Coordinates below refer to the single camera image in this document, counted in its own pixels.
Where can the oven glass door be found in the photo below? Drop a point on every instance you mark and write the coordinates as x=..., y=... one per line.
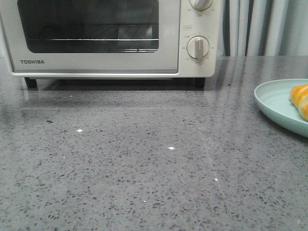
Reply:
x=21, y=16

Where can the golden croissant bread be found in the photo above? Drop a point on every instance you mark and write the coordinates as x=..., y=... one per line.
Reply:
x=299, y=98

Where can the lower oven timer knob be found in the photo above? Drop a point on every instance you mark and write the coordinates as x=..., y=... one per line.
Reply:
x=198, y=47

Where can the upper oven control knob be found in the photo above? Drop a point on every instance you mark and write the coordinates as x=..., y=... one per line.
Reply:
x=201, y=5

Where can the white Toshiba toaster oven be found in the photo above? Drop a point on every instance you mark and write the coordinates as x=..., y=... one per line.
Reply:
x=192, y=23

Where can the light green plate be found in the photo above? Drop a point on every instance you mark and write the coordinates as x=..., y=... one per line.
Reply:
x=273, y=99

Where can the grey curtain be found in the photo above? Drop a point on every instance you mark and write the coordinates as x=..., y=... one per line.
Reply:
x=263, y=28

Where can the oven wire rack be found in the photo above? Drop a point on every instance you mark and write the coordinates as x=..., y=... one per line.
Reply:
x=91, y=38

